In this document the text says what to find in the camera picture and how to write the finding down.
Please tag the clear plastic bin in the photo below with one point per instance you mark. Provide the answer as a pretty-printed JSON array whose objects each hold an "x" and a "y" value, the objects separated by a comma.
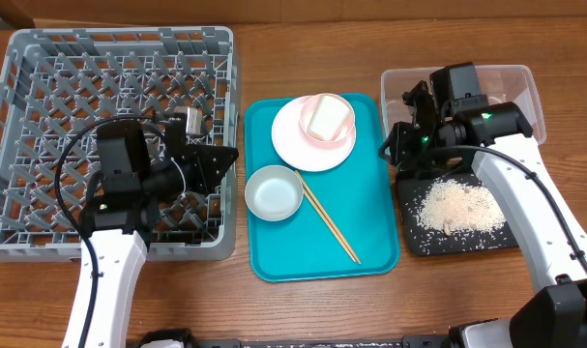
[{"x": 501, "y": 83}]

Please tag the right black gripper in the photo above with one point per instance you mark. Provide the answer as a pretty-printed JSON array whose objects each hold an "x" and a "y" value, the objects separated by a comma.
[{"x": 420, "y": 128}]

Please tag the lower wooden chopstick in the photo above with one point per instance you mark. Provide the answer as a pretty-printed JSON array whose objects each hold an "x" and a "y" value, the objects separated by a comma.
[{"x": 337, "y": 235}]

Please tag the wooden chopstick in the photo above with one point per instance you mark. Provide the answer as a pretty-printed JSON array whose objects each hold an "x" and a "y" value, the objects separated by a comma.
[
  {"x": 305, "y": 186},
  {"x": 337, "y": 235}
]

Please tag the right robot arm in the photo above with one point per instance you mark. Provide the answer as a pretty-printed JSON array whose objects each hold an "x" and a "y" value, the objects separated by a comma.
[{"x": 488, "y": 121}]

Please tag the pale green cup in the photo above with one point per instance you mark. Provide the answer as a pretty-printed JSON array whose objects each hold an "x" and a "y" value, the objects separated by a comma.
[{"x": 328, "y": 116}]

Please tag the teal serving tray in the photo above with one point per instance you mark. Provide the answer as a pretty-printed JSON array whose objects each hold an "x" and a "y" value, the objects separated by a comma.
[{"x": 357, "y": 196}]

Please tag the large pink plate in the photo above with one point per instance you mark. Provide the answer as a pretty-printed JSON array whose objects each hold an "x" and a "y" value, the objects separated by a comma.
[{"x": 297, "y": 149}]

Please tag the grey plastic dish rack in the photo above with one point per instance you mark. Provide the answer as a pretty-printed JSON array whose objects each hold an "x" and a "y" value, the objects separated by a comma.
[{"x": 55, "y": 82}]

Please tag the pink bowl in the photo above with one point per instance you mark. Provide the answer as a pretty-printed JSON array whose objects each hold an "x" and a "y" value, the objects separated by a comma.
[{"x": 305, "y": 113}]

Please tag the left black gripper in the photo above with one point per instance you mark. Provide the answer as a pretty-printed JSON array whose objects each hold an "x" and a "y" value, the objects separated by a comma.
[{"x": 211, "y": 172}]

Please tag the grey bowl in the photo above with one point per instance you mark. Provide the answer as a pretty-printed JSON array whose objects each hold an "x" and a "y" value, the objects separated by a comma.
[{"x": 274, "y": 193}]

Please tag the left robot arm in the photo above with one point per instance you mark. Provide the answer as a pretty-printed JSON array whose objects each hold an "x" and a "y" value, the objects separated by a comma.
[{"x": 141, "y": 168}]

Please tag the upper wooden chopstick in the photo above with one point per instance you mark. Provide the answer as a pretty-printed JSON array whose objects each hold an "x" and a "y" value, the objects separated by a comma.
[{"x": 305, "y": 186}]

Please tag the spilled rice pile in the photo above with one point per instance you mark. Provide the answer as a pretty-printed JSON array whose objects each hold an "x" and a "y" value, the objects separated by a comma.
[{"x": 451, "y": 207}]

